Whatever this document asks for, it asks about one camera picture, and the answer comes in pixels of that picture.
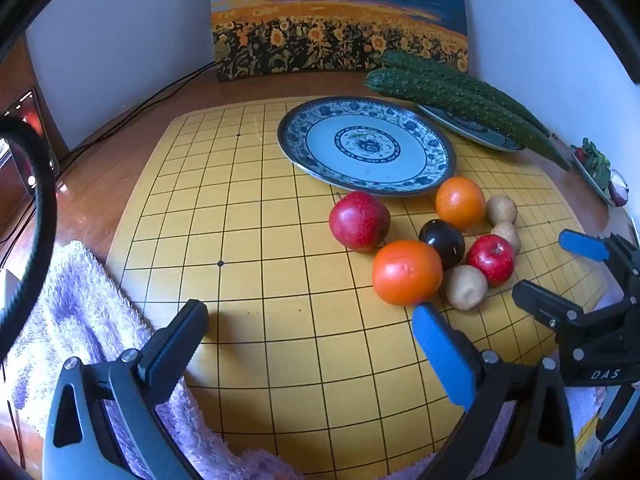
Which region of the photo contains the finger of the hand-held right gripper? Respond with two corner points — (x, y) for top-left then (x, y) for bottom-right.
(558, 229), (640, 306)
(512, 280), (640, 346)

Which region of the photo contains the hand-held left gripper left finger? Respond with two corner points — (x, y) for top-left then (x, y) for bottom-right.
(42, 299), (210, 480)

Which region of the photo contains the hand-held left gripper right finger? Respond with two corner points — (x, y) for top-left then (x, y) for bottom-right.
(411, 303), (578, 480)

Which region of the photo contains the small dark red apple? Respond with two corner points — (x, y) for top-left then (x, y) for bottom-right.
(467, 234), (516, 288)

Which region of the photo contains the brown kiwi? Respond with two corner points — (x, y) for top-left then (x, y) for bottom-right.
(490, 221), (522, 256)
(486, 196), (518, 226)
(444, 265), (489, 311)

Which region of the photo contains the orange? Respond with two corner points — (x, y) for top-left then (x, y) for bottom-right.
(435, 177), (486, 230)
(371, 240), (444, 307)

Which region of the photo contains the dark purple plum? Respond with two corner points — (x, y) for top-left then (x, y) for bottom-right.
(418, 219), (466, 270)

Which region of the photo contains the large red apple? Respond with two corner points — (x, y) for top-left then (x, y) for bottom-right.
(328, 190), (391, 254)

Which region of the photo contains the large blue patterned plate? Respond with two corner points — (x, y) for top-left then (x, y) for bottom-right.
(277, 96), (457, 197)

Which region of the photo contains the small salad plate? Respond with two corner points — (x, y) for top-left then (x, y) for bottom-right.
(570, 137), (628, 208)

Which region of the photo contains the green leafy salad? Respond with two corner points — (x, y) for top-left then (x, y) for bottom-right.
(575, 137), (612, 186)

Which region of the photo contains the purple fluffy towel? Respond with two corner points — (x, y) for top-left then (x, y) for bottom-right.
(5, 240), (608, 480)

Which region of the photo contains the yellow grid game board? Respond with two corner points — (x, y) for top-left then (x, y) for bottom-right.
(106, 95), (608, 476)

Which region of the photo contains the blue rimmed cucumber plate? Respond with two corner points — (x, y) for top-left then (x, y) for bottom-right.
(417, 102), (526, 152)

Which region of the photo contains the green cucumber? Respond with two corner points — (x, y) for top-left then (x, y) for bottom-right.
(380, 50), (551, 136)
(364, 69), (572, 171)

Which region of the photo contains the smartphone with red screen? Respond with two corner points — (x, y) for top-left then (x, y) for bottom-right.
(0, 89), (60, 201)

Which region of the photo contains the sunflower field painting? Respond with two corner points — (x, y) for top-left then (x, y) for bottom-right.
(210, 0), (470, 82)

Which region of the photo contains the black cable loop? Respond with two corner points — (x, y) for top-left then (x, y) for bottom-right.
(0, 117), (58, 361)

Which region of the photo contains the thin black cable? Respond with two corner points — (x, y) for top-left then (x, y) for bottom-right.
(57, 66), (217, 173)
(67, 61), (217, 153)

